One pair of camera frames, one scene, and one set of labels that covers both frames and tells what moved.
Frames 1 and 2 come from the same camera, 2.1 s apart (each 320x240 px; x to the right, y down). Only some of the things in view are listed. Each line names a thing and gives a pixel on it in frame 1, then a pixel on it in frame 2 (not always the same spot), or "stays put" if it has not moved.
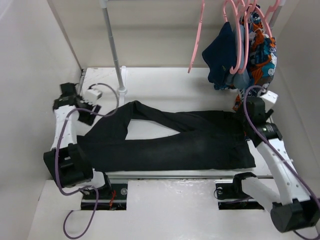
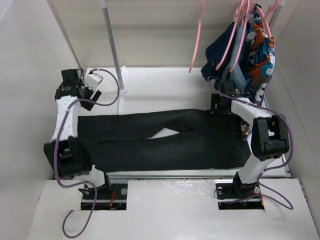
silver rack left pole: (104, 3) stays put
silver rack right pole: (276, 13) stays put
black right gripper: (268, 112) -> (216, 99)
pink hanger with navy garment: (232, 70) -> (230, 34)
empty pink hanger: (197, 36) stays put
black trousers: (206, 140) stays put
